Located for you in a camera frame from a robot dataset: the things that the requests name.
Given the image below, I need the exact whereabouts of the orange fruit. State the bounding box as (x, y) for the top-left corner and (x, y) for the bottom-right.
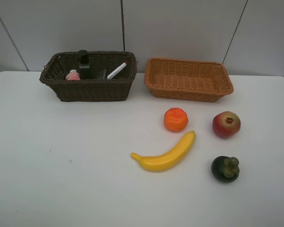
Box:
(163, 108), (189, 132)

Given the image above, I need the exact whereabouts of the white marker pen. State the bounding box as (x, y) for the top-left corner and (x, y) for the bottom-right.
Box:
(107, 62), (127, 79)

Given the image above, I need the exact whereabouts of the yellow banana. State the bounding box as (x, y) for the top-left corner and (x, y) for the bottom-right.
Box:
(131, 131), (196, 172)

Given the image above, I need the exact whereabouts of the black felt board eraser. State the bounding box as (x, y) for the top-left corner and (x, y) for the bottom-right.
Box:
(93, 69), (107, 79)

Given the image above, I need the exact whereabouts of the black pump bottle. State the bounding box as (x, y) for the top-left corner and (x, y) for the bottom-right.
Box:
(78, 50), (93, 80)

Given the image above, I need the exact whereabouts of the pink bottle white cap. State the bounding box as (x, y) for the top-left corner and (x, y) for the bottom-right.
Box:
(65, 70), (80, 81)

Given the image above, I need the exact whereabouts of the red pomegranate fruit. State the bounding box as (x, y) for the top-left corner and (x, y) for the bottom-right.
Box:
(212, 111), (241, 139)

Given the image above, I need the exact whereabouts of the dark mangosteen fruit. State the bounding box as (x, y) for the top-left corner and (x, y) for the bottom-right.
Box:
(211, 156), (240, 183)

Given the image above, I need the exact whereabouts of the light orange wicker basket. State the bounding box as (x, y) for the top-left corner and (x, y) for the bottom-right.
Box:
(144, 58), (234, 102)

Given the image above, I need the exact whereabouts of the dark brown wicker basket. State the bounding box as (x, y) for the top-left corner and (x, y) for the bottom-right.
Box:
(39, 51), (137, 102)

